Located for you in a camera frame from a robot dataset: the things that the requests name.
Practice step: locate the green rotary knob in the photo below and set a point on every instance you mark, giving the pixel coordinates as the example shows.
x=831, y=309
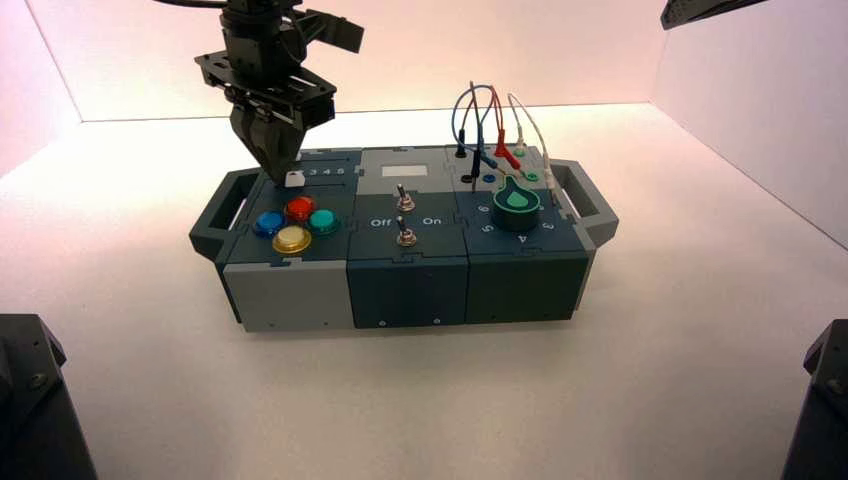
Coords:
x=515, y=212

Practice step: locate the green push button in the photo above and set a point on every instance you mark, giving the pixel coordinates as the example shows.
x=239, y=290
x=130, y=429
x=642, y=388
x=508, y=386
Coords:
x=323, y=221

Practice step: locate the small white display window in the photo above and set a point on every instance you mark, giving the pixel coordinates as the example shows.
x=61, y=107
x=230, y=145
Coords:
x=404, y=171

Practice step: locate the grey and teal control box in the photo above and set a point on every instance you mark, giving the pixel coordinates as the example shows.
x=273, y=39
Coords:
x=401, y=285

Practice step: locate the blue push button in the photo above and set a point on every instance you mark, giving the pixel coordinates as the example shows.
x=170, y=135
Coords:
x=270, y=224

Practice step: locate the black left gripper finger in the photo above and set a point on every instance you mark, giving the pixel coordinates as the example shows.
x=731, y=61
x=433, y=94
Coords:
x=258, y=139
x=290, y=142

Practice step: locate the yellow push button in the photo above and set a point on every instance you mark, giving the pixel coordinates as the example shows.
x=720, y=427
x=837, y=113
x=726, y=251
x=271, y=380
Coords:
x=292, y=240

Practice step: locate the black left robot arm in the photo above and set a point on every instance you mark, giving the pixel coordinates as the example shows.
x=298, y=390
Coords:
x=255, y=10

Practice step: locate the metal toggle switch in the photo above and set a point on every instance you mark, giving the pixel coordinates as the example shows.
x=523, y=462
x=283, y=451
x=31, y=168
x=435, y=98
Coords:
x=405, y=236
x=403, y=201

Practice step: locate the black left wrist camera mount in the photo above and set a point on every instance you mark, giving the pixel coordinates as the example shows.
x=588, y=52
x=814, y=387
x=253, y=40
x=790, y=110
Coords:
x=331, y=30

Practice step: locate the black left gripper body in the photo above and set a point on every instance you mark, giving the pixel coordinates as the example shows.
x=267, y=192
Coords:
x=255, y=73

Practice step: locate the white slider knob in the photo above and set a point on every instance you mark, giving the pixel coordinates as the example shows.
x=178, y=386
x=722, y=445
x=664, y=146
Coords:
x=294, y=179

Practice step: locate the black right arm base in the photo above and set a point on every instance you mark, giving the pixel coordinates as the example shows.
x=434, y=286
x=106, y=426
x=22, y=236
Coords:
x=821, y=424

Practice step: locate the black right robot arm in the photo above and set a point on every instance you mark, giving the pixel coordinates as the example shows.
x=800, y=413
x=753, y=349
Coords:
x=696, y=10

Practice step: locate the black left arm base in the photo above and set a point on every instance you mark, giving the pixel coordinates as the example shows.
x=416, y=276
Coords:
x=33, y=411

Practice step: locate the red push button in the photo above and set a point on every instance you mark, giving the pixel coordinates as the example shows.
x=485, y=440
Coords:
x=300, y=208

